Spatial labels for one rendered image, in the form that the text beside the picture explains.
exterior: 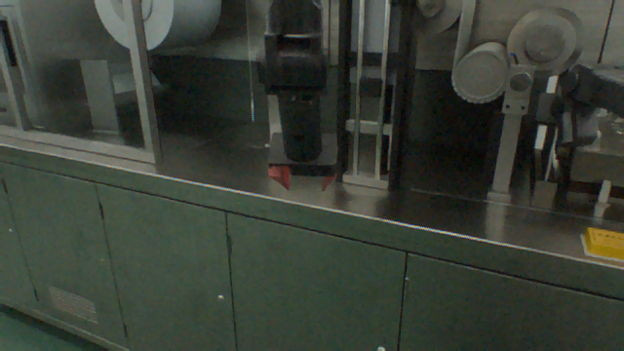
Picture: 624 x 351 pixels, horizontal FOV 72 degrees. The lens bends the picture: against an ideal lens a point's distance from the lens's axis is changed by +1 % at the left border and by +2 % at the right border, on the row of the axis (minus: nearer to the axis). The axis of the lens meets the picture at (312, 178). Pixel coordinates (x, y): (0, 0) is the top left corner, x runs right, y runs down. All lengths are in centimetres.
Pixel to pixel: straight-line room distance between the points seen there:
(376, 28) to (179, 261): 87
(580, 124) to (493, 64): 27
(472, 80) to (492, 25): 35
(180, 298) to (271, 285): 37
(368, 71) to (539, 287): 59
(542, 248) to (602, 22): 72
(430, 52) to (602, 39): 45
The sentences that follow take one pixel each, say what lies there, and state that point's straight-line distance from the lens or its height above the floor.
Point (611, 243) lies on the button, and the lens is 95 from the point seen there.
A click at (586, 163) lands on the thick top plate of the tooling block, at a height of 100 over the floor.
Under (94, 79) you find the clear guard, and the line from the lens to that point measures 143.
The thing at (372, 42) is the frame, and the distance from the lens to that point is 104.
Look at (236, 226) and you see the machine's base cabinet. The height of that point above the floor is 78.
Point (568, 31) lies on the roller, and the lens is 109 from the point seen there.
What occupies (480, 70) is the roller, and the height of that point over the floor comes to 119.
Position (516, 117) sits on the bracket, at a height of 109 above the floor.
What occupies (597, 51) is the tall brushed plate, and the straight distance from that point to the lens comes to 144.
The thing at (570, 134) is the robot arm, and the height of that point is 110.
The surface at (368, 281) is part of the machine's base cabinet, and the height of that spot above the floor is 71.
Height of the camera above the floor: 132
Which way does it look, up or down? 22 degrees down
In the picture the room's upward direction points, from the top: straight up
